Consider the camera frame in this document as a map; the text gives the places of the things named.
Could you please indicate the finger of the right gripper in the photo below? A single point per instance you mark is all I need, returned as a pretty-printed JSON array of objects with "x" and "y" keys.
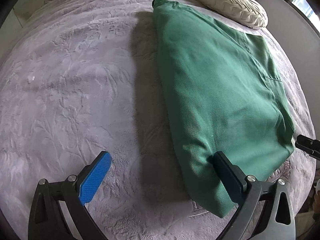
[{"x": 308, "y": 145}]

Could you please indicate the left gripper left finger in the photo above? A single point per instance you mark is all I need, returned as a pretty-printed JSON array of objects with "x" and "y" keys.
[{"x": 46, "y": 220}]

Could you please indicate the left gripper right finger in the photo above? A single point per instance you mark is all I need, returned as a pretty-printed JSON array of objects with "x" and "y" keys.
[{"x": 276, "y": 220}]

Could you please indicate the green work jacket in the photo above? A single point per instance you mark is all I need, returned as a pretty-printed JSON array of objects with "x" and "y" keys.
[{"x": 223, "y": 93}]

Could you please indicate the grey embossed bed cover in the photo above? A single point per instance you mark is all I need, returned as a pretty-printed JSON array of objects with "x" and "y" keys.
[{"x": 81, "y": 77}]

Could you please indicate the cream round pleated cushion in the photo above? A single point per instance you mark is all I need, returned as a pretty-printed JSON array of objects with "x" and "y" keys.
[{"x": 246, "y": 12}]

